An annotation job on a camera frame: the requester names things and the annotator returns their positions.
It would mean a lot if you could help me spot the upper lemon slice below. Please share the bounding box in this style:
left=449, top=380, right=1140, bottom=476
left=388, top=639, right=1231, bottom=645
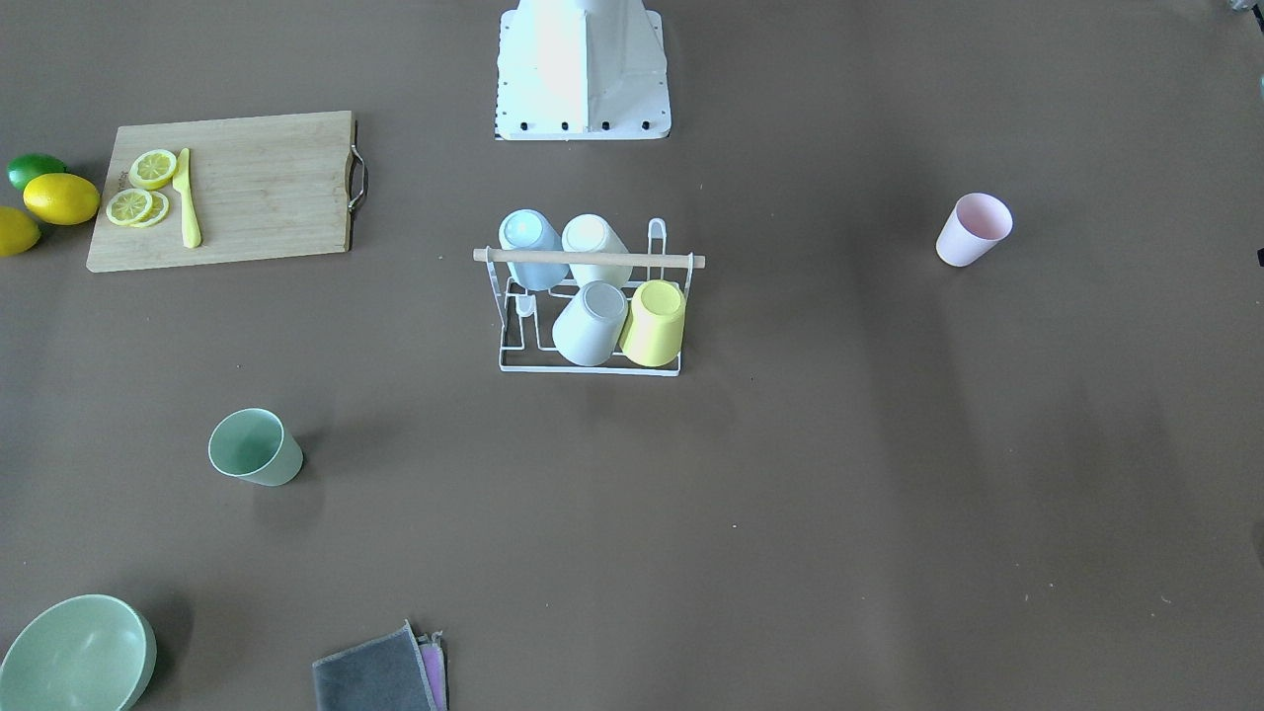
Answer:
left=126, top=149, right=178, bottom=191

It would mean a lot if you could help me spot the white wire cup rack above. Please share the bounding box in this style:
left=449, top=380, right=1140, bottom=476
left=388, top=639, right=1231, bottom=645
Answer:
left=473, top=219, right=707, bottom=378

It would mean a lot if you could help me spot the grey cup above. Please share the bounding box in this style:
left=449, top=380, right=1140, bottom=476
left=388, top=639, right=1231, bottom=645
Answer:
left=552, top=280, right=628, bottom=367

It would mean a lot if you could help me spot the pink cup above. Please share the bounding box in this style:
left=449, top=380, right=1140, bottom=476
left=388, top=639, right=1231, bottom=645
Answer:
left=935, top=191, right=1014, bottom=269

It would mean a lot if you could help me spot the grey folded cloth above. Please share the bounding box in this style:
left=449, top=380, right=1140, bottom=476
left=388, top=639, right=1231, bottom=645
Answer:
left=312, top=624, right=434, bottom=710

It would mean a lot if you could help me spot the hidden lemon slice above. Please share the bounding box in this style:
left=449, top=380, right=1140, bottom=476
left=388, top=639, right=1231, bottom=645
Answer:
left=129, top=191, right=171, bottom=228

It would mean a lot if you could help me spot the green bowl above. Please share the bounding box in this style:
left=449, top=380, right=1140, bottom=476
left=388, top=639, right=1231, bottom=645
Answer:
left=1, top=593, right=157, bottom=710

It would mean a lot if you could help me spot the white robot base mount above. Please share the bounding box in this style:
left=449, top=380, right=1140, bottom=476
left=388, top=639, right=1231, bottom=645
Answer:
left=494, top=1, right=672, bottom=140

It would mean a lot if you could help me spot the yellow lemon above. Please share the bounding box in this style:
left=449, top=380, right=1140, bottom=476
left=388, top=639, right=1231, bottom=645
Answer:
left=23, top=175, right=101, bottom=225
left=0, top=205, right=40, bottom=258

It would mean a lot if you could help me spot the lower lemon slice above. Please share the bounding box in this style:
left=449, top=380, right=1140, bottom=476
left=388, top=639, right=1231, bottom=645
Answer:
left=104, top=189, right=155, bottom=226

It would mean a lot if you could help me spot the cream white cup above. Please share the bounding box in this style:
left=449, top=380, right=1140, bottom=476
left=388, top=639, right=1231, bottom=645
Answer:
left=561, top=214, right=632, bottom=288

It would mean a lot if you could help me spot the yellow plastic knife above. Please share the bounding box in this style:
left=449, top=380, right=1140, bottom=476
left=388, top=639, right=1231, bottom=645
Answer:
left=172, top=147, right=202, bottom=249

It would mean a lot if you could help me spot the yellow cup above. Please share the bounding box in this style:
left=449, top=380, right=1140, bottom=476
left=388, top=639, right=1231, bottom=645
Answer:
left=619, top=280, right=686, bottom=367

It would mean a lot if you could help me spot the green cup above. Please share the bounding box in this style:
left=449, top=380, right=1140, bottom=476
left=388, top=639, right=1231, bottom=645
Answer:
left=207, top=407, right=305, bottom=487

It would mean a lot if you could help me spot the wooden cutting board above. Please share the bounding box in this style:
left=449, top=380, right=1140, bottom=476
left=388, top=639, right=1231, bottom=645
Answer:
left=86, top=110, right=367, bottom=272

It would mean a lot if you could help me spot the purple folded cloth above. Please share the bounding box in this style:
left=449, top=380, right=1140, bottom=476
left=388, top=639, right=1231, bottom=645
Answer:
left=417, top=633, right=447, bottom=711

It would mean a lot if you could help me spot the light blue cup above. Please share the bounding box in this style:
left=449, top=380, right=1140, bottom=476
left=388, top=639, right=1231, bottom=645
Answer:
left=501, top=207, right=569, bottom=291

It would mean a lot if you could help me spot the green lime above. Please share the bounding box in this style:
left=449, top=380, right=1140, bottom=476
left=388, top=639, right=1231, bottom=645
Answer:
left=6, top=152, right=68, bottom=194

